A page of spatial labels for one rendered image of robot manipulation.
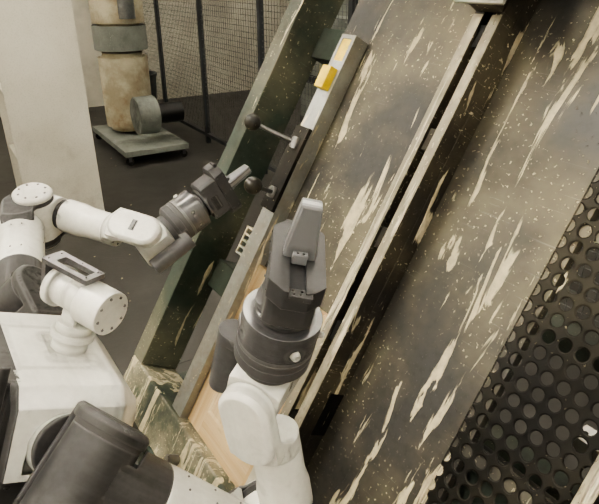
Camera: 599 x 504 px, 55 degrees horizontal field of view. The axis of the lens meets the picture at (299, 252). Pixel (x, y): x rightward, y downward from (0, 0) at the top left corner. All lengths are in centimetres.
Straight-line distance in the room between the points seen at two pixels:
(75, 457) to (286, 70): 107
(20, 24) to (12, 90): 47
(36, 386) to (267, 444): 31
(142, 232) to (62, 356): 37
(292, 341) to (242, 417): 12
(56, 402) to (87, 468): 13
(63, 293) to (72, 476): 27
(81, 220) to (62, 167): 375
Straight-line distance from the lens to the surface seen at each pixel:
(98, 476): 72
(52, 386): 82
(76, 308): 86
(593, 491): 79
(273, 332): 60
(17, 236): 122
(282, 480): 77
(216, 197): 123
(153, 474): 76
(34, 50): 484
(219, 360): 69
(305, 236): 55
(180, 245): 119
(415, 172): 100
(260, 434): 68
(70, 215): 128
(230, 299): 133
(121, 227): 120
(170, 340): 160
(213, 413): 136
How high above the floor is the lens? 184
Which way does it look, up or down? 26 degrees down
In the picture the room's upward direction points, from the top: straight up
